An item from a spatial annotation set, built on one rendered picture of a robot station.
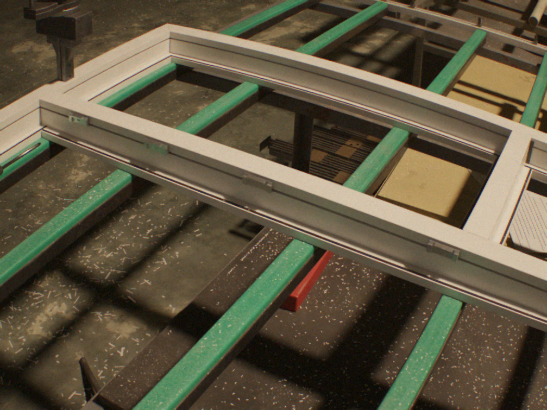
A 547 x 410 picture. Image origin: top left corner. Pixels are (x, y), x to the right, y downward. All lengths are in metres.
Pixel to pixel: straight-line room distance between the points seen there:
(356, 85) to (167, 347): 0.62
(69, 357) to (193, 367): 1.24
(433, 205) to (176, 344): 0.66
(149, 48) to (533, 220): 0.97
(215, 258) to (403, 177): 0.92
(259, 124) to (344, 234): 2.17
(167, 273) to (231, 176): 1.26
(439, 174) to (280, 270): 0.79
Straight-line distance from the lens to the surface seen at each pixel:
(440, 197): 1.57
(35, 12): 1.25
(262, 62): 1.46
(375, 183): 1.19
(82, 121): 1.22
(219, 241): 2.41
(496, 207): 1.03
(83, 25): 1.28
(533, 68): 2.03
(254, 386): 1.15
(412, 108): 1.33
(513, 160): 1.17
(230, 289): 1.33
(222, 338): 0.85
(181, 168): 1.10
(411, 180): 1.62
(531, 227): 1.56
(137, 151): 1.15
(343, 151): 2.31
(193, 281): 2.25
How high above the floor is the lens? 1.47
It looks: 34 degrees down
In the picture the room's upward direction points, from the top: 3 degrees clockwise
